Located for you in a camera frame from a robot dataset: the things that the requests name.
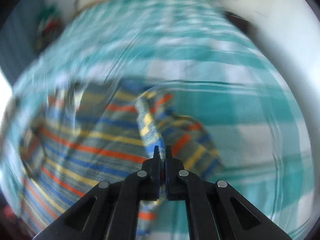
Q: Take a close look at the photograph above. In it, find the multicolour striped knit sweater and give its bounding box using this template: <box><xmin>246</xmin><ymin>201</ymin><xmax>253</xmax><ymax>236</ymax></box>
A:
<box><xmin>19</xmin><ymin>80</ymin><xmax>220</xmax><ymax>234</ymax></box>

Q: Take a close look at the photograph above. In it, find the pile of clothes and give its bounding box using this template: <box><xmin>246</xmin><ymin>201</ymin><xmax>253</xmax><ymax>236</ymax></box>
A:
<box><xmin>34</xmin><ymin>4</ymin><xmax>64</xmax><ymax>54</ymax></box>

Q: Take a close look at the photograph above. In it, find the teal plaid bedspread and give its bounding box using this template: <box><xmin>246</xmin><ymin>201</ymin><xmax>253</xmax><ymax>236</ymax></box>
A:
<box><xmin>1</xmin><ymin>0</ymin><xmax>315</xmax><ymax>239</ymax></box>

